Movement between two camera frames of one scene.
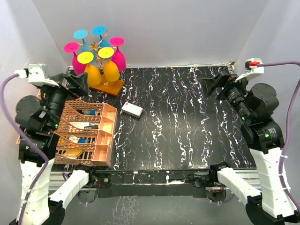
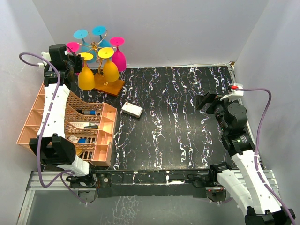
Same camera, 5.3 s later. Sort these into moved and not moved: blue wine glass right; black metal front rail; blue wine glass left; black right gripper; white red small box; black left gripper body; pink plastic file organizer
Moved: black left gripper body; black right gripper
Not moved: blue wine glass left; white red small box; black metal front rail; pink plastic file organizer; blue wine glass right
